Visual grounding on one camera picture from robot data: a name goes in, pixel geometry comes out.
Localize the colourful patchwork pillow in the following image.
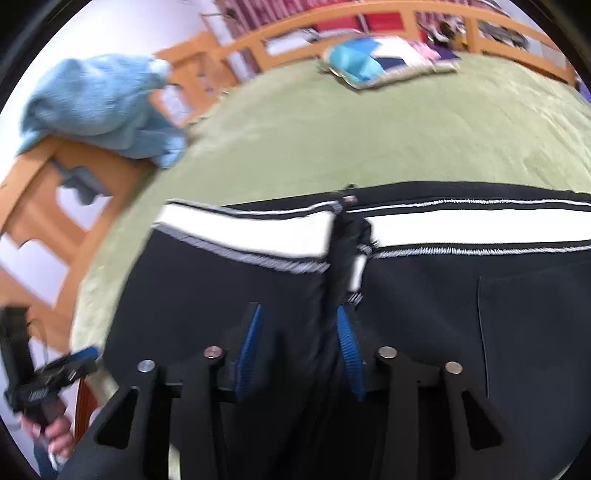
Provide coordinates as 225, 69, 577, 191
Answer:
321, 36, 461, 90

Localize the light blue towel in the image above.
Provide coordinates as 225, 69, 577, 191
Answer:
17, 54, 186, 169

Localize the wooden bed frame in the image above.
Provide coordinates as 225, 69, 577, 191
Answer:
0, 0, 581, 439

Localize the red chair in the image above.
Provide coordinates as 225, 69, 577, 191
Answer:
363, 12, 405, 33
313, 17, 361, 33

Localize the green bed blanket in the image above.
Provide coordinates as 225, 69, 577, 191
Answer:
68, 52, 591, 480

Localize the black pants white waistband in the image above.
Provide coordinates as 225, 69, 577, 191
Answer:
104, 182, 590, 479

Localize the person's left hand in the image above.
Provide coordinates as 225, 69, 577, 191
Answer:
20, 412, 76, 465

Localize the pink striped curtain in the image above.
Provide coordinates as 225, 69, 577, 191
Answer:
213, 0, 466, 41

